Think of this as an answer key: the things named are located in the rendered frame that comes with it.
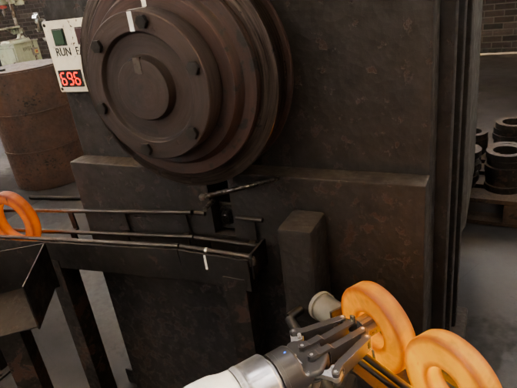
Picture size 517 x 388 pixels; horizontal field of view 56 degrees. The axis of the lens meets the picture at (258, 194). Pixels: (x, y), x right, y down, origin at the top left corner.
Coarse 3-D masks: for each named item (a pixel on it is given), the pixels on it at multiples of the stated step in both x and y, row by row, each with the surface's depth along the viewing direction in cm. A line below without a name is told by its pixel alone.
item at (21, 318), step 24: (0, 264) 127; (24, 264) 128; (48, 264) 127; (0, 288) 129; (24, 288) 109; (48, 288) 124; (0, 312) 122; (24, 312) 120; (0, 336) 112; (24, 336) 123; (24, 360) 124; (24, 384) 127; (48, 384) 133
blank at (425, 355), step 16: (416, 336) 71; (432, 336) 68; (448, 336) 68; (416, 352) 72; (432, 352) 69; (448, 352) 66; (464, 352) 65; (416, 368) 73; (432, 368) 72; (448, 368) 67; (464, 368) 64; (480, 368) 63; (416, 384) 74; (432, 384) 72; (464, 384) 65; (480, 384) 62; (496, 384) 63
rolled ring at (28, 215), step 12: (0, 192) 147; (12, 192) 146; (0, 204) 147; (12, 204) 144; (24, 204) 144; (0, 216) 152; (24, 216) 144; (36, 216) 146; (0, 228) 152; (12, 228) 154; (36, 228) 146; (36, 240) 150
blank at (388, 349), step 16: (352, 288) 82; (368, 288) 80; (384, 288) 79; (352, 304) 84; (368, 304) 79; (384, 304) 76; (384, 320) 76; (400, 320) 75; (384, 336) 78; (400, 336) 75; (384, 352) 80; (400, 352) 76; (400, 368) 77
